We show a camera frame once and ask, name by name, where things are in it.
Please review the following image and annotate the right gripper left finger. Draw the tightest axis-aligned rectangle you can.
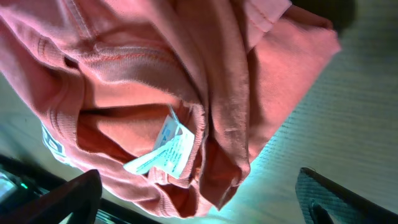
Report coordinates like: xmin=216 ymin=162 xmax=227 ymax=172
xmin=1 ymin=170 xmax=102 ymax=224

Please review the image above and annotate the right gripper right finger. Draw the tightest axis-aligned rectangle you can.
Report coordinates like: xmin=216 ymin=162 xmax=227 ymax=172
xmin=295 ymin=167 xmax=397 ymax=223

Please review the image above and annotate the red orange t-shirt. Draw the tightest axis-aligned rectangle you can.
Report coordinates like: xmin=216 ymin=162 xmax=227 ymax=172
xmin=1 ymin=0 xmax=340 ymax=218

